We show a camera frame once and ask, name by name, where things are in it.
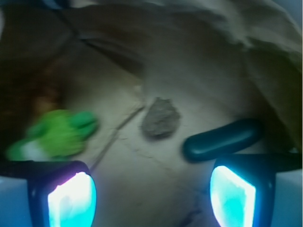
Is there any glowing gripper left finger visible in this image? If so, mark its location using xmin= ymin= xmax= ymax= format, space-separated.
xmin=28 ymin=161 xmax=97 ymax=227

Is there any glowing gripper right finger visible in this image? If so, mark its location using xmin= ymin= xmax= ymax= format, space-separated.
xmin=209 ymin=156 xmax=276 ymax=227

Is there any brown grey rock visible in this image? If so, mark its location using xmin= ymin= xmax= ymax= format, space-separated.
xmin=141 ymin=97 xmax=181 ymax=139

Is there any dark green oblong case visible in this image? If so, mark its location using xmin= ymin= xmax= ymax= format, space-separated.
xmin=182 ymin=118 xmax=264 ymax=162

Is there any green plush toy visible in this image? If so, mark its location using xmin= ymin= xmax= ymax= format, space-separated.
xmin=6 ymin=109 xmax=99 ymax=161

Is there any brown paper bag tray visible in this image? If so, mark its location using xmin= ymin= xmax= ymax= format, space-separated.
xmin=0 ymin=0 xmax=303 ymax=227

